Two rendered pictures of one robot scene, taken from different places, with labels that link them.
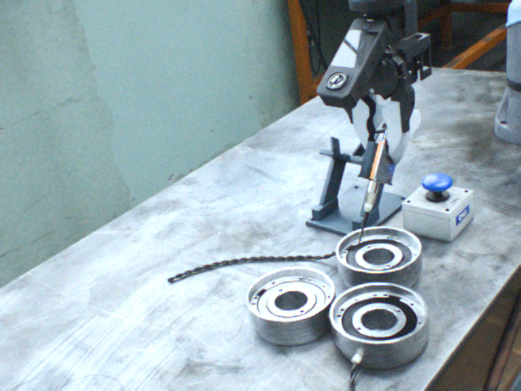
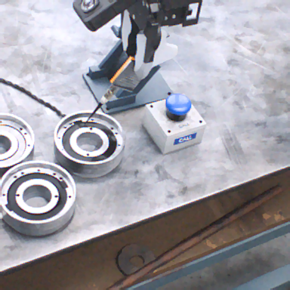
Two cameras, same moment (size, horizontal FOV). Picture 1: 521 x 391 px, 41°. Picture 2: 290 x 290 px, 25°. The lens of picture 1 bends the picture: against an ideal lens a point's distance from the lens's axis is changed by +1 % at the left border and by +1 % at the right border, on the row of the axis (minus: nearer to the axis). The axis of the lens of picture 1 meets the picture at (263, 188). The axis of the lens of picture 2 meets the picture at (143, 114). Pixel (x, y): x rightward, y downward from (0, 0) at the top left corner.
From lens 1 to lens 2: 0.43 m
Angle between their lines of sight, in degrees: 21
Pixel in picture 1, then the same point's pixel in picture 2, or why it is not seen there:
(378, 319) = (44, 192)
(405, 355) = (31, 232)
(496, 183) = (251, 119)
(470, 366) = (165, 235)
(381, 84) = (139, 17)
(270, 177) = not seen: hidden behind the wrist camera
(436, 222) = (159, 135)
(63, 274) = not seen: outside the picture
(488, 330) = (205, 215)
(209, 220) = (20, 29)
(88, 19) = not seen: outside the picture
